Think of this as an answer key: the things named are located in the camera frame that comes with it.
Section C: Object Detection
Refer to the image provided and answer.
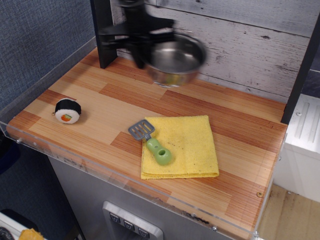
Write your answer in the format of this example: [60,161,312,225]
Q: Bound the dark right vertical post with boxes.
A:
[280,15,320,125]

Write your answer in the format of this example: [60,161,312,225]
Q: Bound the white box at right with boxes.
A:
[273,94,320,202]

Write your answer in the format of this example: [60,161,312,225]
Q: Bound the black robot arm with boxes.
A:
[98,0,175,69]

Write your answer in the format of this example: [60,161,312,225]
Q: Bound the green grey toy spatula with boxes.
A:
[128,119,172,166]

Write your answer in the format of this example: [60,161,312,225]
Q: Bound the plush sushi roll toy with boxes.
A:
[53,98,82,124]

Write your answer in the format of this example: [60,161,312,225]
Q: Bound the clear acrylic table guard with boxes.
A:
[0,38,287,240]

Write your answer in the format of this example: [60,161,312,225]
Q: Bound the silver cabinet button panel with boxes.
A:
[102,201,164,240]

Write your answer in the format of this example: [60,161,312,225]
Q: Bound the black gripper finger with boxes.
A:
[129,44,145,69]
[143,38,157,63]

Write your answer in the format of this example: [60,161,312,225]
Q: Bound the yellow folded cloth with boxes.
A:
[140,115,219,180]

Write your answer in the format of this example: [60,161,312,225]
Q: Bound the stainless steel pot bowl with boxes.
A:
[144,33,207,88]

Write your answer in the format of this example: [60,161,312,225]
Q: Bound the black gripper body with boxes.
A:
[99,13,175,50]

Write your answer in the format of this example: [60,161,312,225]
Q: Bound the yellow object bottom left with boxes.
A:
[18,228,45,240]

